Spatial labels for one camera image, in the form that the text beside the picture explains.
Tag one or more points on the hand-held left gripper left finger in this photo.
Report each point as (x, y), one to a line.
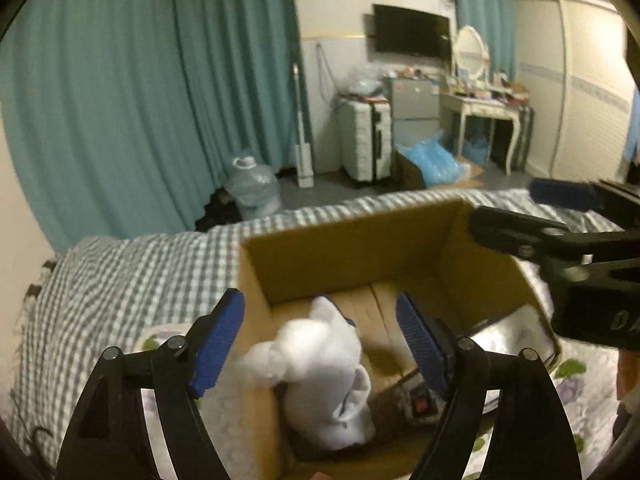
(219, 345)

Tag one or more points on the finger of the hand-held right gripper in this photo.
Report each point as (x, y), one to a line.
(560, 192)
(520, 232)

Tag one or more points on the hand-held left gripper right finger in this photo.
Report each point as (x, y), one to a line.
(419, 342)

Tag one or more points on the white plush toy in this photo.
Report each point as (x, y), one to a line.
(320, 360)

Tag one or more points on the brown cardboard box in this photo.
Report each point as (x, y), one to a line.
(350, 255)

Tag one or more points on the dark packet with red label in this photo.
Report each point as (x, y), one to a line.
(420, 402)

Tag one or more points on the dark suitcase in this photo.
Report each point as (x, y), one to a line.
(525, 135)

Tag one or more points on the shiny plastic packet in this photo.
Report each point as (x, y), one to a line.
(520, 332)

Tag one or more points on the floral quilt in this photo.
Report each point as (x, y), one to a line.
(585, 400)

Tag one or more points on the small blue bag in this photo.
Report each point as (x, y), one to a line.
(475, 150)

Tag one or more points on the white wardrobe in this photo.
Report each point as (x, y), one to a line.
(575, 85)

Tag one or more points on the grey checked bedsheet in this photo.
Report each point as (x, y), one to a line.
(125, 290)

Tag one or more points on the blue plastic bags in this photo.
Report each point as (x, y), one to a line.
(432, 160)

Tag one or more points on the white dressing table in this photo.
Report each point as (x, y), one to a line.
(475, 105)

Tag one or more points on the open floor cardboard box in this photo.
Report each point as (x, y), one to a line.
(407, 172)

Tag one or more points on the large clear water bottle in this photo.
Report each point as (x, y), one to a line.
(254, 187)

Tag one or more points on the oval white vanity mirror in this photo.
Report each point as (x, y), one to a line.
(471, 52)

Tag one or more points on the grey mini fridge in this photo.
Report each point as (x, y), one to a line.
(412, 105)

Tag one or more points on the white hard-shell suitcase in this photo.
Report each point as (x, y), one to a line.
(365, 140)

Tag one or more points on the narrow teal curtain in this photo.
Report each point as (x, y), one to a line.
(482, 5)

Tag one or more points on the white stick vacuum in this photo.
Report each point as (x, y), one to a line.
(302, 155)

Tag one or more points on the clear plastic bag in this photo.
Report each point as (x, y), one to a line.
(364, 80)

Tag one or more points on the wide teal curtain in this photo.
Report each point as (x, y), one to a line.
(125, 85)

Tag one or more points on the black wall television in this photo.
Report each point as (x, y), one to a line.
(410, 30)

